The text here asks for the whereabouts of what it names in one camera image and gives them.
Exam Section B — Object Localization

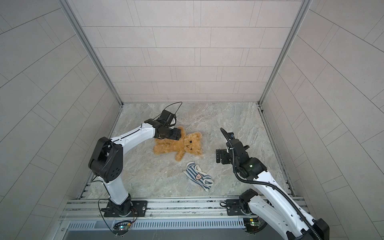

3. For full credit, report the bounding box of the blue white striped sweater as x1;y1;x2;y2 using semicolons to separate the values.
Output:
183;162;214;192

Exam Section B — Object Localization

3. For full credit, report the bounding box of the brown teddy bear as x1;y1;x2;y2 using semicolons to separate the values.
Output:
153;126;203;162

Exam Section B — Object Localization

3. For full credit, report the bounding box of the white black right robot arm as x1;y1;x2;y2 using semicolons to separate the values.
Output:
217;139;330;240

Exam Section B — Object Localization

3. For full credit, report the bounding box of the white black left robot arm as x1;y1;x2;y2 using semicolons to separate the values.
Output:
88;116;181;217

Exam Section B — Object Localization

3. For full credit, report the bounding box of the right green circuit board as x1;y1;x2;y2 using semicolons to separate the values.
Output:
243;218;260;234

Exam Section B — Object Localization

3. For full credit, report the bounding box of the green circuit board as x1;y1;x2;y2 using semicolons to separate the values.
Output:
113;221;133;236
243;218;260;234

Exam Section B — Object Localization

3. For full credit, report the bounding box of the left green circuit board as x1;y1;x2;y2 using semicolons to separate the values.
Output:
113;221;133;236

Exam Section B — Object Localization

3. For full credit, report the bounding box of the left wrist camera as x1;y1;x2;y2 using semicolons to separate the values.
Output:
157;110;177;127

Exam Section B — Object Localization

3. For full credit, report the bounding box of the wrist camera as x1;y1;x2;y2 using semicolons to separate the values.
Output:
220;128;235;149
157;110;177;127

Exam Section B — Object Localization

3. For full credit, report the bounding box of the thin black left cable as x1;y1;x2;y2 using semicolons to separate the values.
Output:
152;101;183;121

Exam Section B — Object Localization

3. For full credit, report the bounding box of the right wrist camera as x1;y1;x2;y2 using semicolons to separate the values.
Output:
220;128;235;149

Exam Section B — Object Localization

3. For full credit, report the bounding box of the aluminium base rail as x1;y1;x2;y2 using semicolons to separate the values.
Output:
59;195;310;232

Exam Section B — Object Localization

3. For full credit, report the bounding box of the aluminium left corner post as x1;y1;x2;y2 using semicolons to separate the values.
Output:
58;0;124;107

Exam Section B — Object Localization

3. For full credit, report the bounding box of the aluminium corner post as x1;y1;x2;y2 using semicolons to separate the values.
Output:
259;0;312;107
58;0;124;107

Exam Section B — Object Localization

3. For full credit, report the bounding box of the aluminium right corner post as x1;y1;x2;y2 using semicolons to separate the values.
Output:
259;0;312;107

